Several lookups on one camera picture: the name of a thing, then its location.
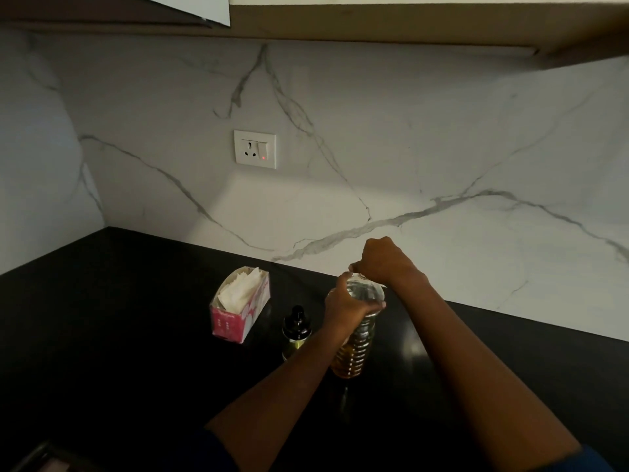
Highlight person's right hand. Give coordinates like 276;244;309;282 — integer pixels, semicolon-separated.
349;236;429;290

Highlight person's left hand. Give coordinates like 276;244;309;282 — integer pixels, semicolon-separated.
323;272;387;335

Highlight large clear plastic oil bottle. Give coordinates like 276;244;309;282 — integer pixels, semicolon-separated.
330;272;387;380

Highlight black small bottle cap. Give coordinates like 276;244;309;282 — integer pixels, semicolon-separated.
283;305;313;340

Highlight small glass oil dispenser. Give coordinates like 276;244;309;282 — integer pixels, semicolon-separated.
282;336;311;362

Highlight wall cabinet with white interior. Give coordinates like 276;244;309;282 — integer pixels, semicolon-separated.
0;0;629;70

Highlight brown cabinet door with papers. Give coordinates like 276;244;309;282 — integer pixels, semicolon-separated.
135;0;231;28

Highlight person's right forearm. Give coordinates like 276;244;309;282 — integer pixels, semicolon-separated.
392;279;583;472

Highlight person's left forearm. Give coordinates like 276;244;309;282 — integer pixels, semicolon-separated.
205;324;354;472

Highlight black countertop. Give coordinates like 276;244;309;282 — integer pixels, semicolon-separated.
0;226;629;472

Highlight white tissues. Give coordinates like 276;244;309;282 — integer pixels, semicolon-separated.
217;267;264;313

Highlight pink tissue box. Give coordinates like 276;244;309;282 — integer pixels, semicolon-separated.
210;265;272;345

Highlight blue right shirt sleeve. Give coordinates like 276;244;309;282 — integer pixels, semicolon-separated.
535;444;615;472

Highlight white wall socket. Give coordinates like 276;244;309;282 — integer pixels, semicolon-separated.
233;129;278;170

